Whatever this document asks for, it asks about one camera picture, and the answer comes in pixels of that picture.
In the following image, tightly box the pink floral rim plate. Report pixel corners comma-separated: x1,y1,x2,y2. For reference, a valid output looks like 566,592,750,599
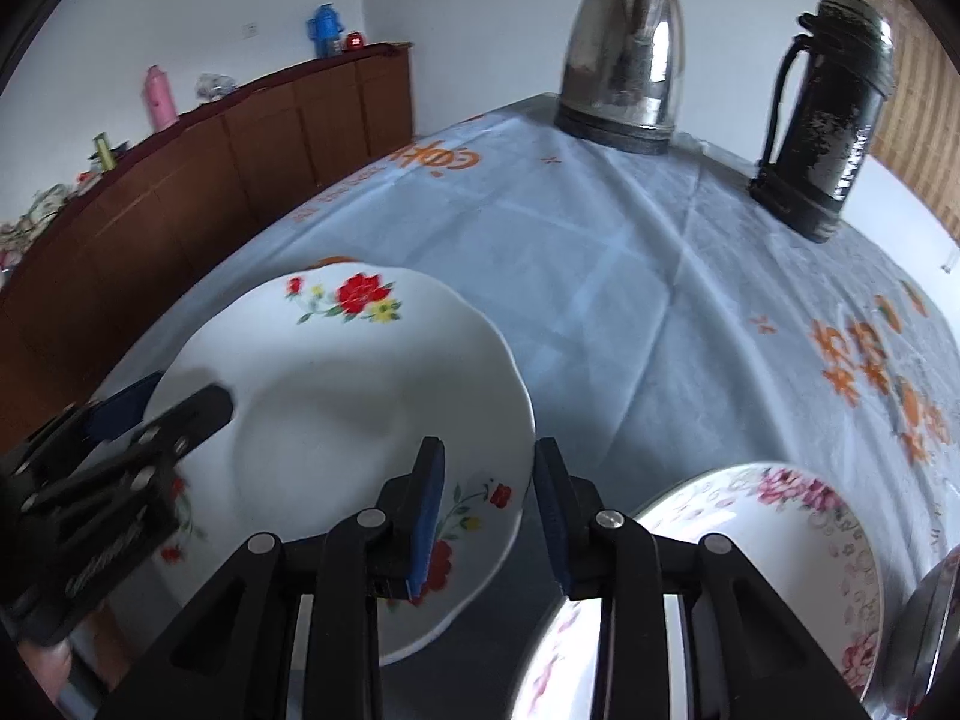
511,461,886,720

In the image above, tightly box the red flower white plate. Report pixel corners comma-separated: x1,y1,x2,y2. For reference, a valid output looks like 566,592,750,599
146,262,535,663

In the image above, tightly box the stainless steel bowl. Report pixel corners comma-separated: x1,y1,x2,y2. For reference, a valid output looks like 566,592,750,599
880,548,958,718

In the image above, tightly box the left hand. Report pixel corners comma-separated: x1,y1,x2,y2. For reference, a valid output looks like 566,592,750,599
16,639,73,707

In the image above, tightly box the brown wooden sideboard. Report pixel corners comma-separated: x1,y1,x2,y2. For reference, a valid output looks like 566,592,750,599
2,43,413,449

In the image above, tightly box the green bottle on sideboard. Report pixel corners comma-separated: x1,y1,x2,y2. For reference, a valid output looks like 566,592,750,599
93,132,116,172

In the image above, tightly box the pink thermos bottle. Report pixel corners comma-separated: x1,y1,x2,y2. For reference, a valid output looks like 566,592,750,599
143,65,179,132

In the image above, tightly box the crumpled plastic bag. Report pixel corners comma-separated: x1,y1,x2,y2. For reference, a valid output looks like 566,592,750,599
195,73,238,103

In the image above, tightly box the light blue printed tablecloth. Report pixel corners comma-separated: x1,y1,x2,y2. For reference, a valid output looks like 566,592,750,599
107,96,958,616

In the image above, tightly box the small red jar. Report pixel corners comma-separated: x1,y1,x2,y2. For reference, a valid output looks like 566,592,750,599
343,31,366,52

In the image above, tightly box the blue thermos jug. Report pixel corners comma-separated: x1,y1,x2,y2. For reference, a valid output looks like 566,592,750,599
306,4,343,59

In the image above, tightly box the bamboo window blind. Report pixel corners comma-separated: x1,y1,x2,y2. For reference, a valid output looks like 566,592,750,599
864,0,958,236

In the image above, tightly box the stainless steel electric kettle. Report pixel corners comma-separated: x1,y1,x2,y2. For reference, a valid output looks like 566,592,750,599
555,0,685,156

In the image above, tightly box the black thermos flask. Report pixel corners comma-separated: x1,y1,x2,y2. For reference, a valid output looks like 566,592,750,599
748,0,895,242

